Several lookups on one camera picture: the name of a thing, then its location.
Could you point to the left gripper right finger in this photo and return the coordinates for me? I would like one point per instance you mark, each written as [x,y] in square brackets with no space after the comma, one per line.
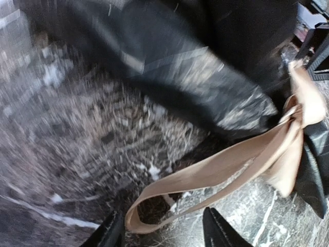
[219,233]

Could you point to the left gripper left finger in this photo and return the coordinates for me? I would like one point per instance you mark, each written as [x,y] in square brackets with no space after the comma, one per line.
[110,233]

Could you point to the black wrapping paper sheet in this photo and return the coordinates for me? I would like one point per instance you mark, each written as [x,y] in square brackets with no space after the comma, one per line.
[212,63]

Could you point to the beige satin ribbon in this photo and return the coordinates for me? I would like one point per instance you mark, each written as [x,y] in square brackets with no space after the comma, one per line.
[275,155]

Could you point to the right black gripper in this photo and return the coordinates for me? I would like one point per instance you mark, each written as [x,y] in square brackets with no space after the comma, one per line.
[312,37]

